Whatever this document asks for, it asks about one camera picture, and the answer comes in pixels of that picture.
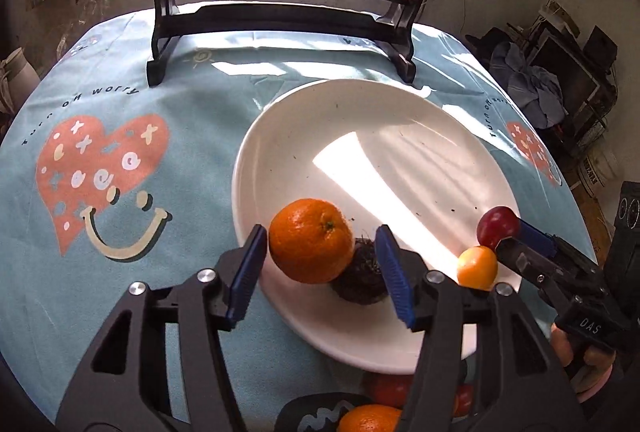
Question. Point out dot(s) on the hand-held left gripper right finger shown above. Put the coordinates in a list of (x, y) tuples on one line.
[(395, 282)]

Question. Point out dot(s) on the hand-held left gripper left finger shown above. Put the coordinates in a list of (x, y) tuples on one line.
[(247, 272)]

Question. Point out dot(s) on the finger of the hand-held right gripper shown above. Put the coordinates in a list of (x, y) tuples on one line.
[(525, 262), (536, 237)]

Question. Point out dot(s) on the dark brown round fruit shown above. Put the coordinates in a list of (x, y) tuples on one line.
[(362, 284)]

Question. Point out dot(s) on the dark red plum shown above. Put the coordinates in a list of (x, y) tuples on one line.
[(497, 227)]

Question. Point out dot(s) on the small orange round fruit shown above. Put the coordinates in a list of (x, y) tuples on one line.
[(477, 268)]

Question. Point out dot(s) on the mandarin orange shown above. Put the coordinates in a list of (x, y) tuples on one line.
[(367, 421), (310, 247)]

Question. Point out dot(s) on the red cherry tomato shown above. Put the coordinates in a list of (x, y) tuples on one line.
[(390, 389), (463, 399)]

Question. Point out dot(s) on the white plate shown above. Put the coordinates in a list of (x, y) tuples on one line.
[(375, 137)]

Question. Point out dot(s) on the person's right hand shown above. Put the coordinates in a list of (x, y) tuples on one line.
[(560, 344)]

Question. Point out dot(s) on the white bucket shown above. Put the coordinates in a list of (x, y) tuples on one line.
[(597, 172)]

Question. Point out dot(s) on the black speaker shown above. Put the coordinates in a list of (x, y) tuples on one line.
[(627, 227)]

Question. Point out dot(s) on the printed light blue tablecloth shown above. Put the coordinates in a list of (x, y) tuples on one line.
[(190, 192)]

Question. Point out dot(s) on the pile of grey-blue clothes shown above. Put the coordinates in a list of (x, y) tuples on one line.
[(535, 87)]

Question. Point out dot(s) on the dark monitor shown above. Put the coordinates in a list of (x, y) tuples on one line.
[(565, 62)]

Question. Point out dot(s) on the white jug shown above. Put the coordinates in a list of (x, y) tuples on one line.
[(17, 77)]

